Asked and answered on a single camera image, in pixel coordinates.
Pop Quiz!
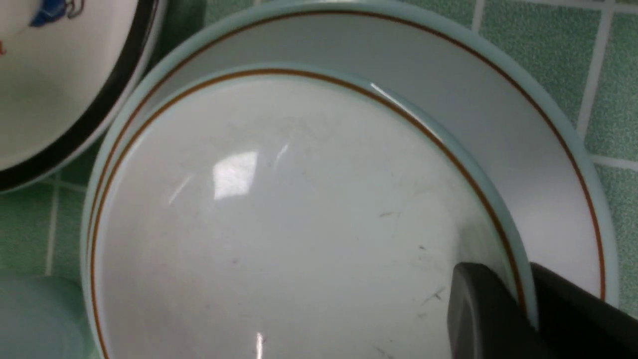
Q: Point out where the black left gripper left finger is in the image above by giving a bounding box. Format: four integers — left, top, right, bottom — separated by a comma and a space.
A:
447, 263, 554, 359

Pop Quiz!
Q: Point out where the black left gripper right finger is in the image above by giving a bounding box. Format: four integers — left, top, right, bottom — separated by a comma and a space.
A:
531, 263, 638, 359

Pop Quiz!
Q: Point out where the white bowl brown rim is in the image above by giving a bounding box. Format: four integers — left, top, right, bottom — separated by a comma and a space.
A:
84, 63, 539, 359

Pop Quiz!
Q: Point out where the white plate brown rim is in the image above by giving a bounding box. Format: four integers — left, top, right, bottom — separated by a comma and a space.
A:
82, 0, 620, 359

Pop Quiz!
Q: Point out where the black-rimmed white bowl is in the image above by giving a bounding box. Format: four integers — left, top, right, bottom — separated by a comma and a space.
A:
0, 274, 94, 359

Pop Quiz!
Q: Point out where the black-rimmed cartoon plate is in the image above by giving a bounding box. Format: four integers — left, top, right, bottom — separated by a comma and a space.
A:
0, 0, 168, 193

